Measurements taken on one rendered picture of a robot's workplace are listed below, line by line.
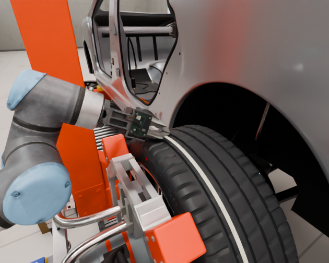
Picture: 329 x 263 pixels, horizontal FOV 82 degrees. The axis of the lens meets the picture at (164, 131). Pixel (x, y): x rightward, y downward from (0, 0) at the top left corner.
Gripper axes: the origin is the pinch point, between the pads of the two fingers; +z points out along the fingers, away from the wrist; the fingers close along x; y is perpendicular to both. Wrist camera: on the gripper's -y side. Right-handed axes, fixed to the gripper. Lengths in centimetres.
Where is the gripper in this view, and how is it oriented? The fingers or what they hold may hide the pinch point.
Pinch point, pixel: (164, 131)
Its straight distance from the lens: 57.8
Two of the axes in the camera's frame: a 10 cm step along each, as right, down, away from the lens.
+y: 4.6, 1.9, -8.7
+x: 3.1, -9.5, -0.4
